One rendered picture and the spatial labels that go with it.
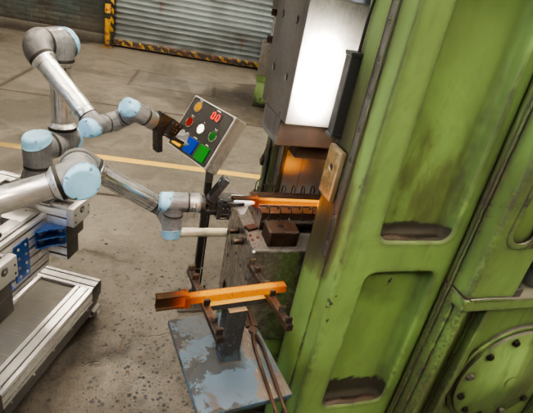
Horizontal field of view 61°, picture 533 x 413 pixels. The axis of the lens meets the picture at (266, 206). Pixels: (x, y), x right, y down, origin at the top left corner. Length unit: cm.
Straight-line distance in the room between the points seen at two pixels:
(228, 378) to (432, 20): 116
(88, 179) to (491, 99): 125
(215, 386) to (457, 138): 105
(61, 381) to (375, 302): 147
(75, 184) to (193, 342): 64
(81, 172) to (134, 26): 826
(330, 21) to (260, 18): 806
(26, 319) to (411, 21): 200
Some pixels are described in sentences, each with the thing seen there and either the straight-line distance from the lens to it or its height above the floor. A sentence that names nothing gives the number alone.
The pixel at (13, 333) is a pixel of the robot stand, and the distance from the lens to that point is 234.
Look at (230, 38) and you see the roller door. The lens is 956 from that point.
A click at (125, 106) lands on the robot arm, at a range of 183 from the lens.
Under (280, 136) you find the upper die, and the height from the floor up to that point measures 130.
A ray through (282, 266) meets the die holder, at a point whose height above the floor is 84.
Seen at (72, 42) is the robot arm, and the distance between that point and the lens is 207.
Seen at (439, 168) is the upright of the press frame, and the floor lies 136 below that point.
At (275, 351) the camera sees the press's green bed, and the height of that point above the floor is 39.
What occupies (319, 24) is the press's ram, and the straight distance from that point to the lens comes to 149.
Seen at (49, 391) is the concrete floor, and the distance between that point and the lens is 237.
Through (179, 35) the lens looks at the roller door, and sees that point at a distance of 960.
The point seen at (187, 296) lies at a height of 96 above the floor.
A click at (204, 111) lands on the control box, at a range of 223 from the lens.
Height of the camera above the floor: 180
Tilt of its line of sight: 27 degrees down
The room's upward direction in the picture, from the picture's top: 11 degrees clockwise
